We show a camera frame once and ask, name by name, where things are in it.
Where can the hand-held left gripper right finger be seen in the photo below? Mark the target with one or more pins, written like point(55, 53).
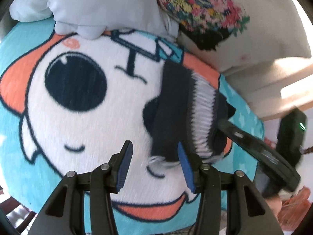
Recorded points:
point(185, 171)

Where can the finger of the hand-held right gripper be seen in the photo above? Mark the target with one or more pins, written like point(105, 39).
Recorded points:
point(256, 149)

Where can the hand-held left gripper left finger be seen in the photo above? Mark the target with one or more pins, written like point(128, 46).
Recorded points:
point(124, 166)

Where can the black and white sock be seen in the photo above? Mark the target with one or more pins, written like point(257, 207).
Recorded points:
point(171, 107)

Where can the turquoise star cartoon blanket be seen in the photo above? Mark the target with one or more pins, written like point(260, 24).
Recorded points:
point(97, 132)

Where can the red plastic bag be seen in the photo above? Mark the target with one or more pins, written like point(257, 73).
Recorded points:
point(293, 208)

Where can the dark wooden chair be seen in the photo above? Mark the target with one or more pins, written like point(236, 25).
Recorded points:
point(24, 216)

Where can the cream floral butterfly pillow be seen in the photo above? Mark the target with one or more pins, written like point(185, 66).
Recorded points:
point(264, 17)

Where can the plain white pillow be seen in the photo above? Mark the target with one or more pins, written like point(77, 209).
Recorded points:
point(97, 2)

